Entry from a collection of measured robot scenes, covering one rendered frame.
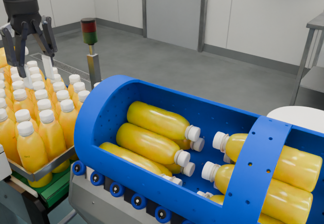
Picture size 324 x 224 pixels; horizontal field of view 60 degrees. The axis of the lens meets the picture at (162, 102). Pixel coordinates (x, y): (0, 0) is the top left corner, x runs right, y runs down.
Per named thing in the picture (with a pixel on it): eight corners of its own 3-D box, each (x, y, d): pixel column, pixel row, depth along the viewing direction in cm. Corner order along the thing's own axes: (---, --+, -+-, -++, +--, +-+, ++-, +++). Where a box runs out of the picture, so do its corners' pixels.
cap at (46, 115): (53, 122, 83) (51, 117, 82) (39, 123, 83) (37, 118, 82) (55, 115, 86) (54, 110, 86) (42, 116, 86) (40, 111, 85)
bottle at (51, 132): (68, 171, 91) (57, 124, 82) (45, 173, 90) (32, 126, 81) (71, 156, 97) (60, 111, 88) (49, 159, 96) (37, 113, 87)
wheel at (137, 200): (147, 196, 72) (150, 195, 74) (133, 189, 74) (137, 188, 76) (141, 213, 72) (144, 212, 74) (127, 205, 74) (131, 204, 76)
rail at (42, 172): (36, 181, 81) (34, 174, 80) (34, 180, 82) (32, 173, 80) (124, 117, 110) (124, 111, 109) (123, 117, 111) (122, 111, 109)
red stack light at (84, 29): (89, 33, 119) (87, 24, 117) (78, 31, 122) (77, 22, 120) (100, 30, 124) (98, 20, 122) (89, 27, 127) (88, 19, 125)
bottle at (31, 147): (33, 171, 91) (18, 124, 82) (55, 170, 92) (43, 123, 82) (25, 187, 85) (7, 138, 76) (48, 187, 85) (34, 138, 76)
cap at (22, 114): (25, 113, 87) (24, 109, 86) (33, 117, 85) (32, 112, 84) (14, 119, 84) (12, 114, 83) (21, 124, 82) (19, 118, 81)
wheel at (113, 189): (124, 184, 76) (128, 184, 77) (111, 177, 78) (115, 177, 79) (118, 200, 75) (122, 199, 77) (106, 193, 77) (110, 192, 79)
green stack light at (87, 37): (90, 45, 122) (89, 33, 119) (80, 42, 125) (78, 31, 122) (101, 41, 127) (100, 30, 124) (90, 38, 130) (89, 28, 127)
